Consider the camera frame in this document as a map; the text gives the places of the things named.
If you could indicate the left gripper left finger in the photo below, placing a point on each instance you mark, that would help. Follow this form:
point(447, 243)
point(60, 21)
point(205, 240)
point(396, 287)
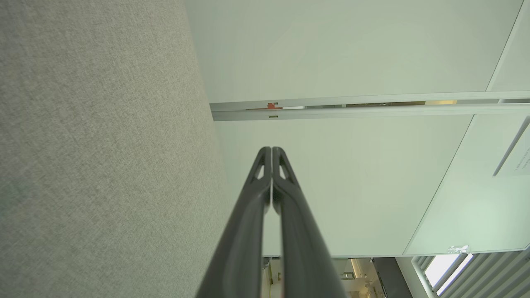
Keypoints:
point(240, 248)

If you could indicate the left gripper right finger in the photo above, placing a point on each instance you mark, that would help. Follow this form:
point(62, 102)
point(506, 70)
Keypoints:
point(304, 248)

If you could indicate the window with grey blinds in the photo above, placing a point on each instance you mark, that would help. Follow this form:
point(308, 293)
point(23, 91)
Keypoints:
point(476, 275)

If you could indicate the grey partition post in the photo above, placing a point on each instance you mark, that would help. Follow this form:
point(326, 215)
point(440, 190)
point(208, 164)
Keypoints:
point(372, 112)
point(372, 98)

